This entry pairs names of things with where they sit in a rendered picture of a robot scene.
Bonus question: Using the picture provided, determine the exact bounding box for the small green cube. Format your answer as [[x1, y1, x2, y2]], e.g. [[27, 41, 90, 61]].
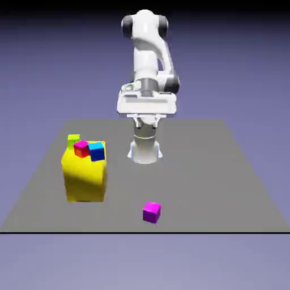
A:
[[67, 134, 82, 150]]

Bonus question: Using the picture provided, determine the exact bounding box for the small red cube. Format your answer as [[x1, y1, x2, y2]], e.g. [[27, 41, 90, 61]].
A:
[[73, 139, 91, 159]]

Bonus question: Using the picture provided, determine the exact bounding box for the large yellow box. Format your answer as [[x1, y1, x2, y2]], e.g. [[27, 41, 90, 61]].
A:
[[61, 140, 108, 203]]

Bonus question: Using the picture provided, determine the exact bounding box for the small purple cube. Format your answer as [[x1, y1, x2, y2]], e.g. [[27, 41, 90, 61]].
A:
[[142, 201, 162, 224]]

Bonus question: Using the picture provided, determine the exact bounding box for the small blue cube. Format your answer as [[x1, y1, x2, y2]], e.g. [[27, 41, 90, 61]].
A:
[[87, 141, 106, 162]]

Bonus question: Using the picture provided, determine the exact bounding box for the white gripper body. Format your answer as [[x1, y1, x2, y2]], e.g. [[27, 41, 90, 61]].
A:
[[116, 89, 178, 119]]

